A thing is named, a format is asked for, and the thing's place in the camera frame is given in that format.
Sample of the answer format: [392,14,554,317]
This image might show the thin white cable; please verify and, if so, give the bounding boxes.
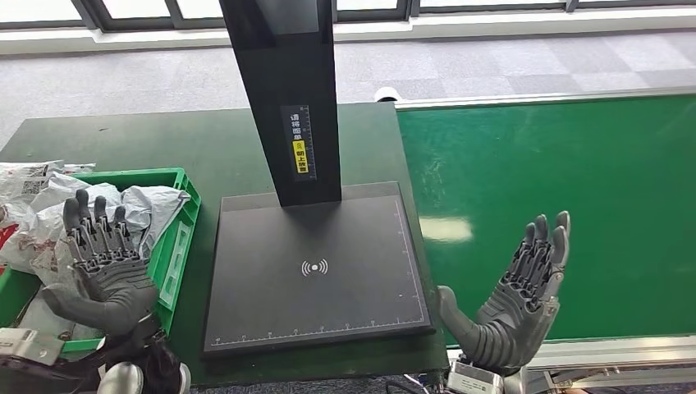
[403,373,432,394]

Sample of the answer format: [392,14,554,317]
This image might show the green plastic crate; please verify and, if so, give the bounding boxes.
[0,167,202,357]

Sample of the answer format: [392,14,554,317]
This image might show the black yellow label sticker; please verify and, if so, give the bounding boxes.
[280,104,318,183]

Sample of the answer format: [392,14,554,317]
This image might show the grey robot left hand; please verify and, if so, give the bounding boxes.
[42,189,160,336]

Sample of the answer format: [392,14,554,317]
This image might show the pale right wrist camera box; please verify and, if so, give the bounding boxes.
[446,360,506,394]

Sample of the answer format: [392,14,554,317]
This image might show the green conveyor belt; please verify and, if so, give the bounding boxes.
[396,94,696,345]

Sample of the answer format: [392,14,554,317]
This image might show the black inbound scanner machine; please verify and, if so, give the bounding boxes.
[202,0,435,359]

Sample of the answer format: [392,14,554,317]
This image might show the aluminium conveyor frame rail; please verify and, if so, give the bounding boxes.
[394,86,696,111]
[446,334,696,394]

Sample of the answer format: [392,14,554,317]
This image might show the white printed QR parcel bag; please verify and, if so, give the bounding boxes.
[0,160,65,218]

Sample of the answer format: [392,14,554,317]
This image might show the grey plastic parcel bag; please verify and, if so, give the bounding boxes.
[16,285,102,342]
[0,172,123,286]
[120,185,192,261]

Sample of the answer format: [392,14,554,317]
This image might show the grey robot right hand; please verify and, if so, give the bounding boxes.
[437,210,572,371]

